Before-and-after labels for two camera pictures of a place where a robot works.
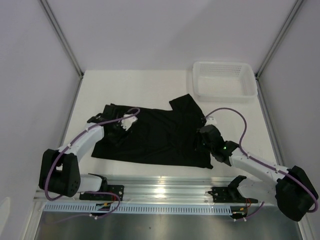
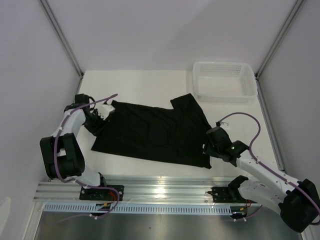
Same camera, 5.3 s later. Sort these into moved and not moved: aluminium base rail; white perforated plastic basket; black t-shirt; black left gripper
Moved: black left gripper; black t-shirt
Not moved: aluminium base rail; white perforated plastic basket
